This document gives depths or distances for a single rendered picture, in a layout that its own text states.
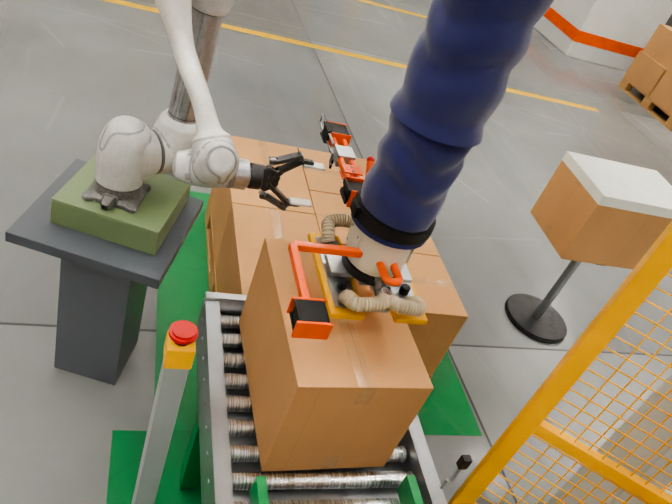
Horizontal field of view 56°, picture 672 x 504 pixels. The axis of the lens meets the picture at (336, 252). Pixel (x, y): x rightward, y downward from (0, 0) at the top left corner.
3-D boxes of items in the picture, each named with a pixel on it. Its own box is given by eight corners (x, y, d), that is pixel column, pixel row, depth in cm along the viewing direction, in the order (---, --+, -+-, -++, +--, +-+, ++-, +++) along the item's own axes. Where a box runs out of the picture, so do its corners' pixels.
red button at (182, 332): (196, 352, 152) (199, 341, 149) (166, 350, 149) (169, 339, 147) (195, 330, 157) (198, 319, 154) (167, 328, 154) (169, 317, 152)
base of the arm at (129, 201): (75, 204, 202) (76, 190, 199) (100, 172, 220) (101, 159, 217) (131, 220, 204) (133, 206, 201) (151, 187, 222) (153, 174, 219)
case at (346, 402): (384, 467, 198) (434, 388, 175) (261, 472, 183) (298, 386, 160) (340, 326, 241) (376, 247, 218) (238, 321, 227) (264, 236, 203)
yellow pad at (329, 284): (363, 321, 168) (369, 308, 165) (328, 318, 164) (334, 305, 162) (337, 240, 193) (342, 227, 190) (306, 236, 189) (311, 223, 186)
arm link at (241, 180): (224, 175, 186) (243, 178, 188) (226, 194, 179) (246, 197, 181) (230, 150, 180) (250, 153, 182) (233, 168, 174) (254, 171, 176)
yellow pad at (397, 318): (426, 325, 175) (433, 313, 172) (393, 323, 171) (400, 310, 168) (393, 246, 199) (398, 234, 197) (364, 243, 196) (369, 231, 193)
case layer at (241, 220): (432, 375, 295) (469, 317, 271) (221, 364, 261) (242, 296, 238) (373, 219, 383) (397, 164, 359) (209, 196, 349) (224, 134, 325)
